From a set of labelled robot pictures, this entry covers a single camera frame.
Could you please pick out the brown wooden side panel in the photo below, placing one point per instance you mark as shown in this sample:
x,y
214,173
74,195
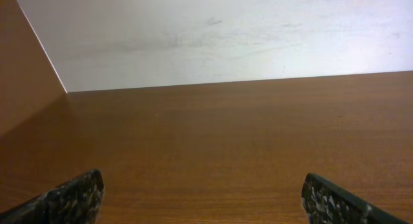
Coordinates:
x,y
29,82

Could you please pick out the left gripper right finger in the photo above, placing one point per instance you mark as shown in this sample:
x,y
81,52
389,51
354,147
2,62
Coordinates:
x,y
326,203

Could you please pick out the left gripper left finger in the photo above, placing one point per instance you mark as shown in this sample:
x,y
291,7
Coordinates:
x,y
75,201

